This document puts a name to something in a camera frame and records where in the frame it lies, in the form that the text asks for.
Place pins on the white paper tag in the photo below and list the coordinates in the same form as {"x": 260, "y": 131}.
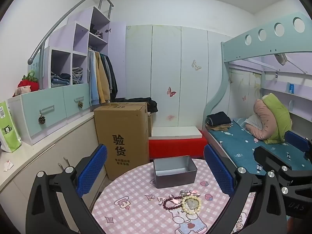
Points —
{"x": 8, "y": 165}

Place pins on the pine cone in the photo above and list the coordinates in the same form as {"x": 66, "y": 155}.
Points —
{"x": 80, "y": 105}
{"x": 42, "y": 120}

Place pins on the cream low cabinet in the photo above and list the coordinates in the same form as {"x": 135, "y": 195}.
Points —
{"x": 36, "y": 170}

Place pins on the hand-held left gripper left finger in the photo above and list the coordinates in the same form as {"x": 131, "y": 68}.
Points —
{"x": 93, "y": 168}

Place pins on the light blue hanging shirt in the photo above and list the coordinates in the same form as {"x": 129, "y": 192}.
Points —
{"x": 92, "y": 78}

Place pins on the teal bunk bed frame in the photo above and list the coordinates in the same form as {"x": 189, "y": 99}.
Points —
{"x": 243, "y": 51}

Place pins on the white wall lamp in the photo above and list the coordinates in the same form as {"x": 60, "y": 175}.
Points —
{"x": 281, "y": 59}

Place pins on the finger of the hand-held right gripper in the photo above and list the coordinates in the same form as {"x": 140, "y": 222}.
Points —
{"x": 296, "y": 140}
{"x": 267, "y": 157}

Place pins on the folded tan clothes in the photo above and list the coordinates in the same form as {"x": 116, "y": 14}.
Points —
{"x": 219, "y": 128}

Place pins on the yellow hanging jacket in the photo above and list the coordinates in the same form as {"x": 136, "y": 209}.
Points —
{"x": 103, "y": 82}

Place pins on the white wardrobe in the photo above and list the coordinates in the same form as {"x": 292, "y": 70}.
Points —
{"x": 165, "y": 65}

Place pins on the pale jade pendant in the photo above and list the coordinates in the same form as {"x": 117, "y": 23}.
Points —
{"x": 192, "y": 203}

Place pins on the folded grey clothes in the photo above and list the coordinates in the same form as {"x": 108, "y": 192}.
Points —
{"x": 76, "y": 74}

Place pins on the grey metal handrail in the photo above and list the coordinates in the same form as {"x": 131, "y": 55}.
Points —
{"x": 73, "y": 8}

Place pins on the dark hanging coats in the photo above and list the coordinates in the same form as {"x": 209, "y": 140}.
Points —
{"x": 112, "y": 78}

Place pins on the green quilt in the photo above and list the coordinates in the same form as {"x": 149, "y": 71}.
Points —
{"x": 277, "y": 117}

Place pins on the small cardboard box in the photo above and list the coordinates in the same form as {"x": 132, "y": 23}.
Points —
{"x": 150, "y": 124}

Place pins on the white pillow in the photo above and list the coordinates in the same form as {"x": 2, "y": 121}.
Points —
{"x": 251, "y": 121}

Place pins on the pink quilt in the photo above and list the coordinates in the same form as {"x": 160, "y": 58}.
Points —
{"x": 258, "y": 112}

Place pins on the pale gold butterfly sticker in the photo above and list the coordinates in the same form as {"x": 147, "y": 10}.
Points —
{"x": 196, "y": 65}

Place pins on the teal drawer cabinet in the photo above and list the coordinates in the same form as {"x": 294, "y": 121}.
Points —
{"x": 29, "y": 112}

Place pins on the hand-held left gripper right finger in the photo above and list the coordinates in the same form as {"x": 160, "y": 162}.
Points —
{"x": 218, "y": 173}

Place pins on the folded dark clothes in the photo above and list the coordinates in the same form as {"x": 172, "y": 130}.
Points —
{"x": 219, "y": 118}

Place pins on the red bench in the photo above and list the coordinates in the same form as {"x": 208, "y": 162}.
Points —
{"x": 175, "y": 147}

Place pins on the small blue box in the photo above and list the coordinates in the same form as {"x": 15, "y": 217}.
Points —
{"x": 291, "y": 88}

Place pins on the pink butterfly sticker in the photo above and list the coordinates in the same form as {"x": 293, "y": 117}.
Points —
{"x": 171, "y": 92}

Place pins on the black clothes heap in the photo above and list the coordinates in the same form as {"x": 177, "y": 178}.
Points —
{"x": 151, "y": 104}

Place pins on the pink checked tablecloth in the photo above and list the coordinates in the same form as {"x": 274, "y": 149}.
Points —
{"x": 136, "y": 187}

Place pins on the grey metal tin box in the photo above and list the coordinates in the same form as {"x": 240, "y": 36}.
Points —
{"x": 175, "y": 178}

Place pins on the pink charm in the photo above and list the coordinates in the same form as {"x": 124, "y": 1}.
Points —
{"x": 174, "y": 201}

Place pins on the tall cardboard box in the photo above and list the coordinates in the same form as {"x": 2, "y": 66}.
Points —
{"x": 121, "y": 126}

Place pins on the pink bow hair clip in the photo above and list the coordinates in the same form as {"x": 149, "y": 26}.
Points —
{"x": 195, "y": 192}

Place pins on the purple stepped shelf unit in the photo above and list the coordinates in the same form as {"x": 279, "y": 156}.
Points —
{"x": 80, "y": 36}

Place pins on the red strawberry plush toy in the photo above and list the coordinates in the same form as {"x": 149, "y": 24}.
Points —
{"x": 30, "y": 82}

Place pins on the green and white bag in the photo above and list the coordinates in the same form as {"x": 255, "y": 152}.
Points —
{"x": 8, "y": 126}

